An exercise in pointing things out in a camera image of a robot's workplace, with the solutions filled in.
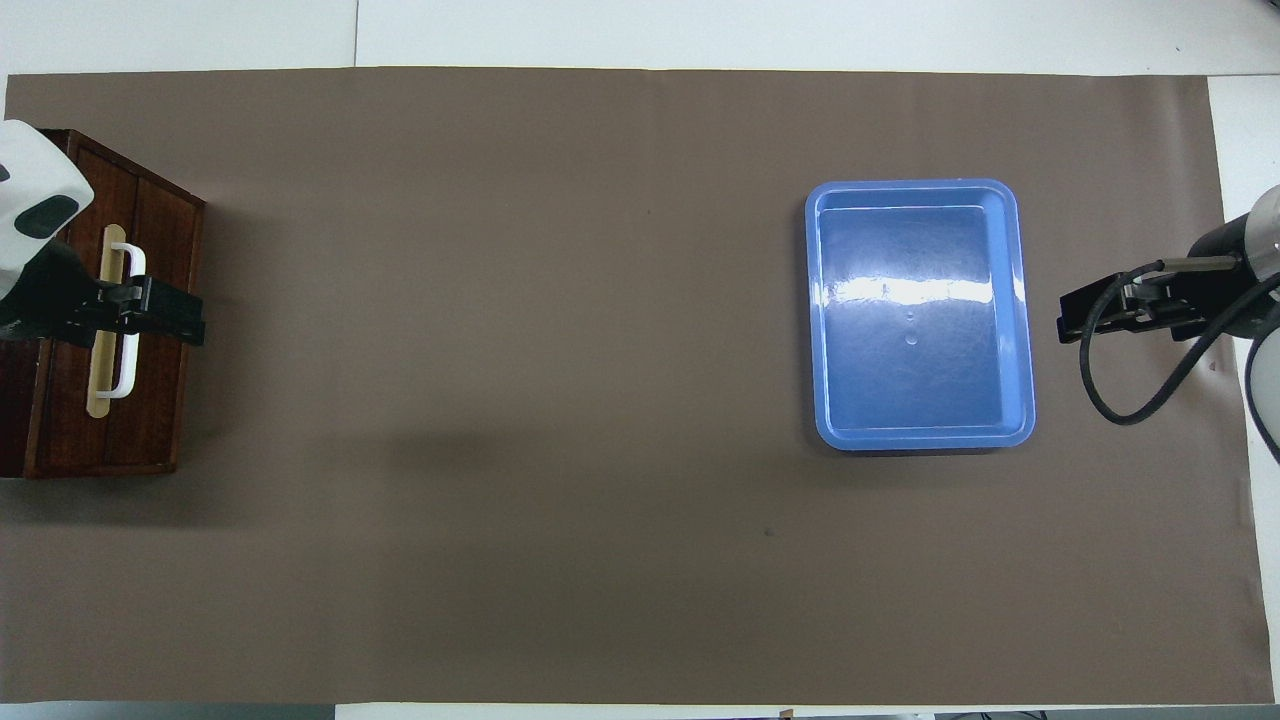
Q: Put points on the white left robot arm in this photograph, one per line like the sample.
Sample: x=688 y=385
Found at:
x=30 y=170

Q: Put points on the blue plastic tray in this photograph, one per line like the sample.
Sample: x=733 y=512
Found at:
x=915 y=380

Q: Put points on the brown table mat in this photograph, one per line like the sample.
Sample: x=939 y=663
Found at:
x=600 y=400

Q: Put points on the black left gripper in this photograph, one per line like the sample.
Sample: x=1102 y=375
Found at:
x=50 y=300

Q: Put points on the dark wood drawer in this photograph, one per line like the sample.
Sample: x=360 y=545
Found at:
x=160 y=400

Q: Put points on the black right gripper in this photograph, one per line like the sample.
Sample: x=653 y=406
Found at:
x=1220 y=280

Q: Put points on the dark wooden drawer cabinet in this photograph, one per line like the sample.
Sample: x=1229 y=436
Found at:
x=15 y=400

